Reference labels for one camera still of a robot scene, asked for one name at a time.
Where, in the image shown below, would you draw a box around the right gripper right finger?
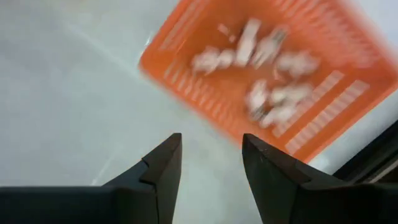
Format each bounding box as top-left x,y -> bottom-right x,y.
241,133 -> 340,224

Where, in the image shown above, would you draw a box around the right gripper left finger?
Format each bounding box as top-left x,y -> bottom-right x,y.
102,133 -> 183,224

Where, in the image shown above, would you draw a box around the small pieces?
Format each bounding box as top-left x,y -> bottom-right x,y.
244,79 -> 270,121

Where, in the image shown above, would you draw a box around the orange plastic basket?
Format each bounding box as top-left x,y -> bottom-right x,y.
139,0 -> 398,164

